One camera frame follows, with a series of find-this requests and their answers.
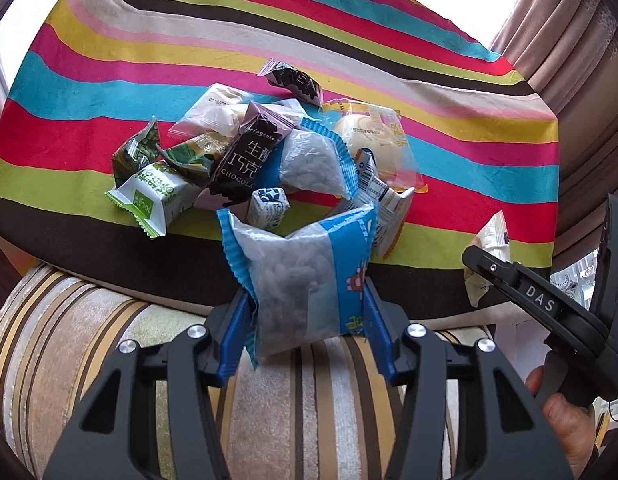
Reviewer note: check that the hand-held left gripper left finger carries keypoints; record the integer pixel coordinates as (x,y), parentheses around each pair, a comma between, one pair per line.
(234,332)

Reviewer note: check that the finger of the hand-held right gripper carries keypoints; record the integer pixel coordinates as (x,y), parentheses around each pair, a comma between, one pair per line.
(534,292)

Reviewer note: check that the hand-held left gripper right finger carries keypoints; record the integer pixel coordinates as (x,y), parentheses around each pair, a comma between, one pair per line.
(380,332)

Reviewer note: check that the white cream snack packet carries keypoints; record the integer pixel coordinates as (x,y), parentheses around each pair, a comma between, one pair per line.
(491,240)

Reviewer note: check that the blue white snack packet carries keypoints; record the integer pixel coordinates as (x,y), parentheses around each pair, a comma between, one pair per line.
(309,160)
(289,285)

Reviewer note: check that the brown pink chocolate packet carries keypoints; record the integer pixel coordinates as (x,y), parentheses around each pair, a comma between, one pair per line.
(239,160)

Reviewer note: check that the yellow clear cake packet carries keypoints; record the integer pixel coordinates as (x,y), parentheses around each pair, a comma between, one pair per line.
(374,135)

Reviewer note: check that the person's right hand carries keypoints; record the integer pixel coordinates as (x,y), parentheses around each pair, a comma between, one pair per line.
(564,425)

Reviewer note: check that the white orange snack packet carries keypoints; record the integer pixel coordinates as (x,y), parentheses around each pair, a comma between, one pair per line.
(389,210)

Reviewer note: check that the small blue white candy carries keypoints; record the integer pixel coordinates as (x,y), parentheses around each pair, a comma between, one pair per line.
(269,207)

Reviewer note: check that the green white snack packet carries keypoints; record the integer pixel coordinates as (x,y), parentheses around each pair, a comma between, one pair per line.
(154,195)

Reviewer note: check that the dark green snack packet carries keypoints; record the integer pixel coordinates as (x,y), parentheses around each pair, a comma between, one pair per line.
(134,155)
(194,152)

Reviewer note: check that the beige curtain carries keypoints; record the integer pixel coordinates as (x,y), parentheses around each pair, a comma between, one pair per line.
(564,60)

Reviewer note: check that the clear pink cake packet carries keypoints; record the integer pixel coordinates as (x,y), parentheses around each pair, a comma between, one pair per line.
(209,110)

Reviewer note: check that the small black pink chocolate packet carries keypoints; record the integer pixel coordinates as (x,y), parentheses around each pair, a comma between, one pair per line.
(294,82)

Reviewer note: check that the colourful striped blanket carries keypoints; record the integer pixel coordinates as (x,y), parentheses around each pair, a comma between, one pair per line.
(339,35)

